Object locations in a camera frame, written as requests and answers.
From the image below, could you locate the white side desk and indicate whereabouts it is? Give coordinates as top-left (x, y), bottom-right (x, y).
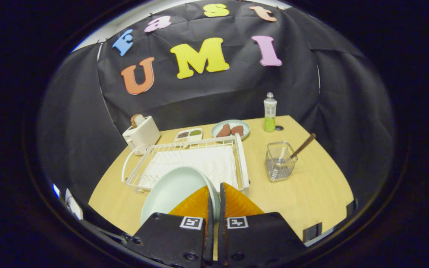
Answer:
top-left (65, 188), bottom-right (84, 220)

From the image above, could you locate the white wire dish rack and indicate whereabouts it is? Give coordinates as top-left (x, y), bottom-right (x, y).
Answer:
top-left (121, 133), bottom-right (250, 194)

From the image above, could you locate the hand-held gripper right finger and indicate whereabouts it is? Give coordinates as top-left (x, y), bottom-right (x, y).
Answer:
top-left (217, 182), bottom-right (308, 268)

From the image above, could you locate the pale green plate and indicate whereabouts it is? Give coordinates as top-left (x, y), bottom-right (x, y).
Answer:
top-left (140, 166), bottom-right (221, 227)

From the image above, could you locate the brown-handled metal spoon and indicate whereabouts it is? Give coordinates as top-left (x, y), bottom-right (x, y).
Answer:
top-left (276, 133), bottom-right (317, 166)

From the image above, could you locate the white ribbed drip tray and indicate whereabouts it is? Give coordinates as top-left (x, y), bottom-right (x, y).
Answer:
top-left (140, 144), bottom-right (239, 188)

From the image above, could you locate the black backdrop cloth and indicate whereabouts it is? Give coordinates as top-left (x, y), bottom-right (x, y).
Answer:
top-left (36, 0), bottom-right (395, 224)

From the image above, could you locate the metal wire basket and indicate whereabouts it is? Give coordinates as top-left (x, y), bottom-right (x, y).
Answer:
top-left (265, 141), bottom-right (298, 182)

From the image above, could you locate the white toaster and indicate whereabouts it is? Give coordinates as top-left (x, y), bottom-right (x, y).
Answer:
top-left (122, 116), bottom-right (161, 156)

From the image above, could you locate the white two-compartment condiment dish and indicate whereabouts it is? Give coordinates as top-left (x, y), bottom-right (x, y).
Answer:
top-left (174, 128), bottom-right (203, 143)

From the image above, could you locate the green plate with food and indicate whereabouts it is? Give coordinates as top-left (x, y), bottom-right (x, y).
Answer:
top-left (211, 119), bottom-right (251, 141)

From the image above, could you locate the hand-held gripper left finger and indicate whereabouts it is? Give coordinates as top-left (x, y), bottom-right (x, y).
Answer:
top-left (123, 185), bottom-right (215, 268)

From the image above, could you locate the small black block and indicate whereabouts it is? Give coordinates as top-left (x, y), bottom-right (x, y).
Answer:
top-left (303, 222), bottom-right (322, 242)

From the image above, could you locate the green drink bottle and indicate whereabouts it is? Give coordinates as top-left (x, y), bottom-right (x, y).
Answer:
top-left (263, 92), bottom-right (277, 133)

